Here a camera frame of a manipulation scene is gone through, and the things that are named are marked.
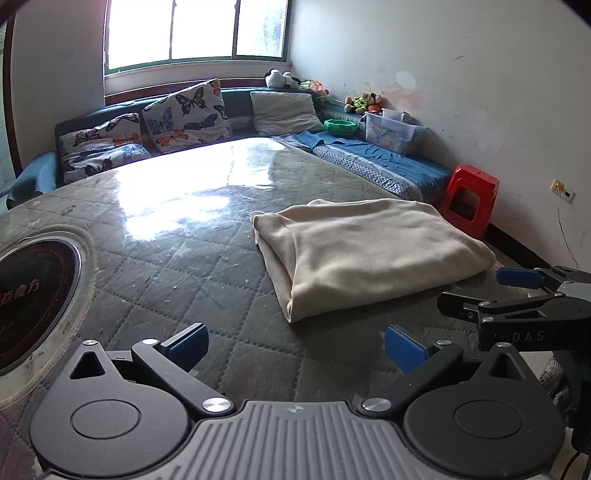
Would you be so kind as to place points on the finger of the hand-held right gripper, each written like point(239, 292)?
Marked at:
point(461, 307)
point(519, 277)

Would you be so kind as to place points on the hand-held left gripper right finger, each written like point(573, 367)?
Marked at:
point(406, 347)

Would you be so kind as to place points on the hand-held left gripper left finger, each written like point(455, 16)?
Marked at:
point(189, 347)

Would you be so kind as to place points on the cream garment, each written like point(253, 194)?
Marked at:
point(369, 249)

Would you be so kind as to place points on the person's right forearm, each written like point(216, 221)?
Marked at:
point(558, 383)

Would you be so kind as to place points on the tall red plastic stool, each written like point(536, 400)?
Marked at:
point(475, 180)

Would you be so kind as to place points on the blue sofa sheet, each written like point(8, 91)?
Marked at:
point(392, 161)

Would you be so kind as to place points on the round built-in cooker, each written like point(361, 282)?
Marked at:
point(32, 295)

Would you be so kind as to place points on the clear plastic storage box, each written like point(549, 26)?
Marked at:
point(392, 136)

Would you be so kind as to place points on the green plastic basin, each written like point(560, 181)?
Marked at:
point(340, 127)

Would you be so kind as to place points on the brown plush toy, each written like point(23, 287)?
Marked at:
point(364, 102)

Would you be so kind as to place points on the large butterfly print pillow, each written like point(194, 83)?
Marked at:
point(189, 115)

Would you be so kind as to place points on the blue corner sofa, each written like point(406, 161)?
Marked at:
point(240, 104)

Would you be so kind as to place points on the grey pillow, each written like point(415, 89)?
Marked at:
point(286, 113)

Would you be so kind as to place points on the green and orange toy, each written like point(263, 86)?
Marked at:
point(314, 87)

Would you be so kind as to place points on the black and white plush toy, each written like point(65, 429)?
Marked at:
point(279, 79)

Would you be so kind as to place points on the window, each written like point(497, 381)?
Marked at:
point(198, 27)

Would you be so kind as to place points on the white wall socket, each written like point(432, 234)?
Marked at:
point(563, 190)

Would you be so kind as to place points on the brown wooden door frame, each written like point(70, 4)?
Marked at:
point(11, 92)

